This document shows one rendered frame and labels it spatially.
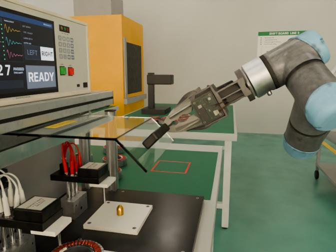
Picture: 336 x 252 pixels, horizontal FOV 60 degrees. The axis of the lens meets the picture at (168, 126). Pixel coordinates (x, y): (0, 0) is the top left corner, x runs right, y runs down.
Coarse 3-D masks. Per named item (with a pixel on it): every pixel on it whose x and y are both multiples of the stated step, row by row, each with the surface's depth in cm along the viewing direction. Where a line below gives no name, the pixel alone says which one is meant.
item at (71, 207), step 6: (78, 192) 87; (84, 192) 87; (60, 198) 83; (66, 198) 83; (72, 198) 83; (78, 198) 83; (84, 198) 87; (66, 204) 81; (72, 204) 81; (78, 204) 83; (84, 204) 87; (66, 210) 82; (72, 210) 81; (78, 210) 84; (72, 216) 82
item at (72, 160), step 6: (66, 144) 82; (72, 150) 81; (78, 150) 84; (72, 156) 79; (78, 156) 84; (66, 162) 86; (72, 162) 79; (78, 162) 84; (60, 168) 85; (66, 168) 82; (72, 168) 80; (72, 174) 80
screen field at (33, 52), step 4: (24, 44) 60; (24, 48) 60; (28, 48) 62; (32, 48) 63; (36, 48) 64; (40, 48) 66; (44, 48) 67; (48, 48) 68; (52, 48) 70; (24, 52) 60; (28, 52) 62; (32, 52) 63; (36, 52) 64; (40, 52) 66; (44, 52) 67; (48, 52) 68; (52, 52) 70; (28, 56) 62; (32, 56) 63; (36, 56) 64; (40, 56) 66; (44, 56) 67; (48, 56) 68; (52, 56) 70; (52, 60) 70
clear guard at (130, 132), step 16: (32, 128) 59; (48, 128) 59; (64, 128) 59; (80, 128) 59; (96, 128) 59; (112, 128) 59; (128, 128) 59; (144, 128) 65; (128, 144) 53; (160, 144) 65; (144, 160) 53
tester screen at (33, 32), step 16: (0, 16) 54; (16, 16) 58; (0, 32) 54; (16, 32) 58; (32, 32) 63; (48, 32) 68; (0, 48) 54; (16, 48) 58; (16, 64) 58; (32, 64) 63; (48, 64) 69
